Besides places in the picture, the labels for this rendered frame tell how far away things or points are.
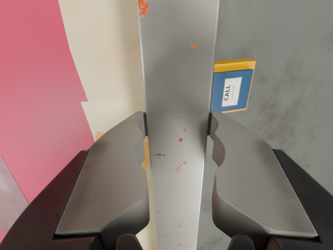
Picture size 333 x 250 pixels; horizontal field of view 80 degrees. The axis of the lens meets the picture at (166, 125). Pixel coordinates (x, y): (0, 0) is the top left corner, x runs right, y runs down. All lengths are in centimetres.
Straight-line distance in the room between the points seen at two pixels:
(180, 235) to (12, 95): 18
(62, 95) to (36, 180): 10
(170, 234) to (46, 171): 13
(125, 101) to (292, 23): 178
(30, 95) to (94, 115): 5
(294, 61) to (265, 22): 46
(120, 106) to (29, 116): 7
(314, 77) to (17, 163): 219
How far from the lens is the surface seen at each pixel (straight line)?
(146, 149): 18
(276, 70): 191
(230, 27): 158
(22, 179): 25
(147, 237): 28
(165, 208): 17
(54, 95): 17
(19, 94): 19
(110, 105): 16
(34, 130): 20
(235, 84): 50
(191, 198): 16
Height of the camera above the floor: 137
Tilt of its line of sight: 57 degrees down
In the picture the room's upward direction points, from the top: 154 degrees clockwise
